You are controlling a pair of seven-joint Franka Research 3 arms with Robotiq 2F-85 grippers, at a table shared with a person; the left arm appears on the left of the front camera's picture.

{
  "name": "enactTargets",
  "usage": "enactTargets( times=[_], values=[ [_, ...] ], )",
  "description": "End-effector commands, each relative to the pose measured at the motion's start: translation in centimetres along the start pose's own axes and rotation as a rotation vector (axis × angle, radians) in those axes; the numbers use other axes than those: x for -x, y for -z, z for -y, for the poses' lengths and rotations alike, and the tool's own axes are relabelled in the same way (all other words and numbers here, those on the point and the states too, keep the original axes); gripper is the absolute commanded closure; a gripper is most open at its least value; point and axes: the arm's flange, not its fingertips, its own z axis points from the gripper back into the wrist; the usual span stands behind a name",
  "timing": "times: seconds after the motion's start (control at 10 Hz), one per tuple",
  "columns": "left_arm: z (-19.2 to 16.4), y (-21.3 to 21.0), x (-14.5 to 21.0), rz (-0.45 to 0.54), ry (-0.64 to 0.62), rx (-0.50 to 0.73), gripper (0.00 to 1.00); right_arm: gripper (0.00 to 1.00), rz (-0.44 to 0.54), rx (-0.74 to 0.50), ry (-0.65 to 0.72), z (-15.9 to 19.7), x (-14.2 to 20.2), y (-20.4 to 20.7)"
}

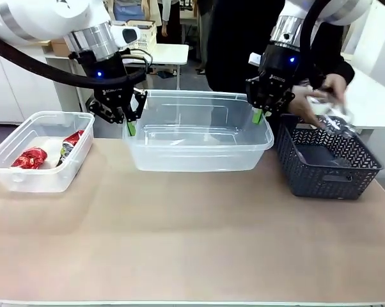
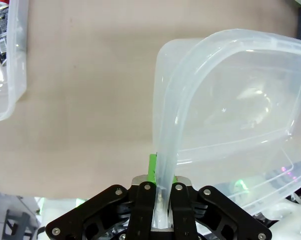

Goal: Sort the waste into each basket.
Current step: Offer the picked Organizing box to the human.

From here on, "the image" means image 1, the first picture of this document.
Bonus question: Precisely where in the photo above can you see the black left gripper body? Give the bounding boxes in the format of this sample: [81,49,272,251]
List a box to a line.
[68,49,136,113]

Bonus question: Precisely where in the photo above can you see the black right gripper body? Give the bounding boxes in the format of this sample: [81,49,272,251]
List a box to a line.
[256,43,301,98]

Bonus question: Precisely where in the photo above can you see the clear plastic bag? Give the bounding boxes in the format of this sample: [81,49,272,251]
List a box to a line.
[306,93,358,138]

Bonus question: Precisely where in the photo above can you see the clear plastic bin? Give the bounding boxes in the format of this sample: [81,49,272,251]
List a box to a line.
[0,110,96,194]
[123,90,275,173]

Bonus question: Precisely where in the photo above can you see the person's left forearm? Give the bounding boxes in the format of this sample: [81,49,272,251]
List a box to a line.
[307,47,356,89]

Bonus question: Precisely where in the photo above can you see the black woven plastic basket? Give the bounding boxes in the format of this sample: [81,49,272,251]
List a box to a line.
[274,113,385,201]

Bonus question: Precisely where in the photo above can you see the person's right hand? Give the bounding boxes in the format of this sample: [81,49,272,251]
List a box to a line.
[289,84,324,125]

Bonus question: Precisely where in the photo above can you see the person's left hand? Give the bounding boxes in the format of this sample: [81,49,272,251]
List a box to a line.
[318,72,349,106]

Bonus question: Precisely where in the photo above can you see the red green snack wrapper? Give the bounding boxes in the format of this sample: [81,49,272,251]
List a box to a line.
[55,129,86,168]

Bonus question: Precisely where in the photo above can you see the person in black clothes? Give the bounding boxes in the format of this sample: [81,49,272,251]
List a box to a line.
[204,0,356,141]

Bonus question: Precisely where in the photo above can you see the cream plastic crate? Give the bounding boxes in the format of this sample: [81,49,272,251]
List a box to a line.
[125,19,158,54]

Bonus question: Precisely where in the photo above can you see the brown cardboard box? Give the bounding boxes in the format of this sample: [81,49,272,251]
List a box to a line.
[51,38,71,58]

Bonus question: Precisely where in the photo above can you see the bystander in blue top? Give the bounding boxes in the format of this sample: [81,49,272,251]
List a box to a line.
[113,0,182,36]

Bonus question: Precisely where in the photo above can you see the clear plastic wrapper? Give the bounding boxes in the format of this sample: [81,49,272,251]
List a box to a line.
[298,144,354,168]

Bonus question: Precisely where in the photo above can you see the bystander in grey trousers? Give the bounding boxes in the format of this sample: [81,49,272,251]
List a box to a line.
[192,0,212,76]

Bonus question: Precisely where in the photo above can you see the white cabinet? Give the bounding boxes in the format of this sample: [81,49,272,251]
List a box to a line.
[0,43,95,125]

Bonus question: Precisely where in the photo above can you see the red snack packet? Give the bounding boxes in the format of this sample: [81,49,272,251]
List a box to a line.
[10,146,49,169]

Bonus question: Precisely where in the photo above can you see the white rectangular table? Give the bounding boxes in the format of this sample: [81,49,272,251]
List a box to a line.
[338,52,385,130]

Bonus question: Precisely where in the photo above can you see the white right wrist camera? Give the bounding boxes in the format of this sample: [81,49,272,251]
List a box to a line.
[247,52,263,67]

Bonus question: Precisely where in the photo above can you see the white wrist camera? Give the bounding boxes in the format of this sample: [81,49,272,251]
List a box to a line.
[247,52,263,67]
[110,24,143,46]

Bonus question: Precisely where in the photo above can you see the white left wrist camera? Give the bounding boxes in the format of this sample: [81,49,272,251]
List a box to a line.
[110,24,143,46]

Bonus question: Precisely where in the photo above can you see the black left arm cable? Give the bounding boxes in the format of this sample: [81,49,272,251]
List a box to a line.
[0,31,153,91]

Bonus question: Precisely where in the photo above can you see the white wall panel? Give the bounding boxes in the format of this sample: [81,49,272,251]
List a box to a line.
[342,0,385,81]

